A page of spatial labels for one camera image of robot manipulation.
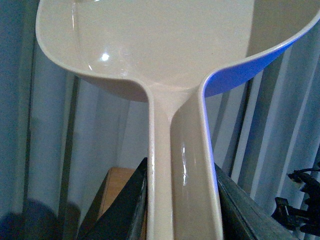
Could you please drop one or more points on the wooden nightstand cabinet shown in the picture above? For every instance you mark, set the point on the wooden nightstand cabinet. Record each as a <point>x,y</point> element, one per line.
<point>116,179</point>

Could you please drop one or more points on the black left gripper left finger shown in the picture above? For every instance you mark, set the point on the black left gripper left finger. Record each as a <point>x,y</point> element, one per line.
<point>123,220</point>

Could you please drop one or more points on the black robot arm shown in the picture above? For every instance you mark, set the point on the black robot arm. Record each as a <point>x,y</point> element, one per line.
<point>307,221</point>

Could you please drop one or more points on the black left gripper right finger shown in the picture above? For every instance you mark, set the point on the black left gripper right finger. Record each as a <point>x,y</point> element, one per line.
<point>242,218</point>

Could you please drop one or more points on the beige plastic dustpan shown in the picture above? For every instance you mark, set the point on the beige plastic dustpan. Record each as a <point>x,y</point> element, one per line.
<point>173,54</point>

